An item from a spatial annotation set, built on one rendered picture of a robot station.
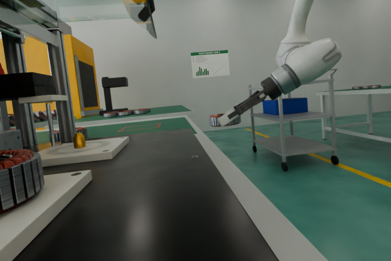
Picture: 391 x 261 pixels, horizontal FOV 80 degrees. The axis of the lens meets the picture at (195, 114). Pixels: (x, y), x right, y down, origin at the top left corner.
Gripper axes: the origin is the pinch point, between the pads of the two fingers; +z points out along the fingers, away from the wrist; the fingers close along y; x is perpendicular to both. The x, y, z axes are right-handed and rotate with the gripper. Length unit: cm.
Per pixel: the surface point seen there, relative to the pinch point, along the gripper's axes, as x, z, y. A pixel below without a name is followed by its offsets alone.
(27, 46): 234, 209, 206
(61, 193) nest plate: 6, 7, -65
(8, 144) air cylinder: 20, 29, -49
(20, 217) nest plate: 6, 7, -69
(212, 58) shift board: 111, 7, 477
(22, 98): 23, 20, -50
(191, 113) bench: 13, 32, 91
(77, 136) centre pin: 14, 18, -46
